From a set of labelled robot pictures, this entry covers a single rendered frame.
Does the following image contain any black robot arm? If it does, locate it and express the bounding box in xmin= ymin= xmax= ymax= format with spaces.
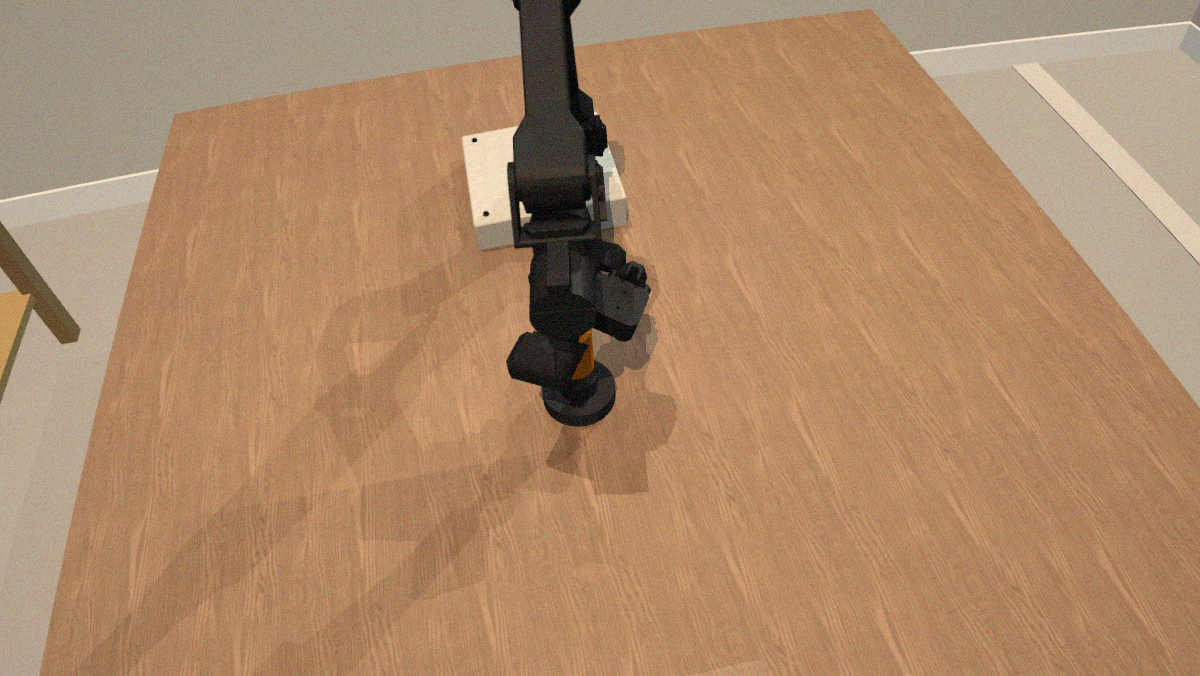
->
xmin=508 ymin=0 xmax=650 ymax=342

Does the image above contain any orange knob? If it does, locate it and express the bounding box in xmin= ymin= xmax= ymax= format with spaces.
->
xmin=572 ymin=329 xmax=594 ymax=379

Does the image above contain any dark grey round pedestal with shaft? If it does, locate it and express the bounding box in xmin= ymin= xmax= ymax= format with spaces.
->
xmin=542 ymin=360 xmax=616 ymax=427

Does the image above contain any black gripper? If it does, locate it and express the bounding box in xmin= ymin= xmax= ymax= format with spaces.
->
xmin=506 ymin=241 xmax=626 ymax=391

